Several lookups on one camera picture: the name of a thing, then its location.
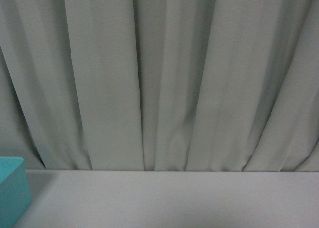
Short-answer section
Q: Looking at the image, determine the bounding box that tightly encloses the turquoise plastic bin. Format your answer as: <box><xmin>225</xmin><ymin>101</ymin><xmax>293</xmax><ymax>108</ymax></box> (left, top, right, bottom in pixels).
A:
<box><xmin>0</xmin><ymin>157</ymin><xmax>31</xmax><ymax>228</ymax></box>

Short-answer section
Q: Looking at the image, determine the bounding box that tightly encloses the grey pleated curtain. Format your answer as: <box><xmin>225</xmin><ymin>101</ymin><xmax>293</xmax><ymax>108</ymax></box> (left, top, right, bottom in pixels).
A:
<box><xmin>0</xmin><ymin>0</ymin><xmax>319</xmax><ymax>172</ymax></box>

